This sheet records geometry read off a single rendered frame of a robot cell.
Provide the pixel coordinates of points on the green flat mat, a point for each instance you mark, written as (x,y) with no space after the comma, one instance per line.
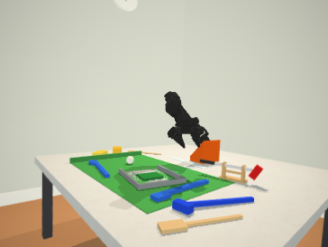
(141,198)

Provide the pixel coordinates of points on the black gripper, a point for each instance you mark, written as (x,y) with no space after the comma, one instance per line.
(176,132)

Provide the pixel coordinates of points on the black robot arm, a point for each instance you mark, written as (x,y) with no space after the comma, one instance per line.
(176,110)

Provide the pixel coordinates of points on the white golf ball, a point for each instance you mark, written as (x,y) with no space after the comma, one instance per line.
(129,160)

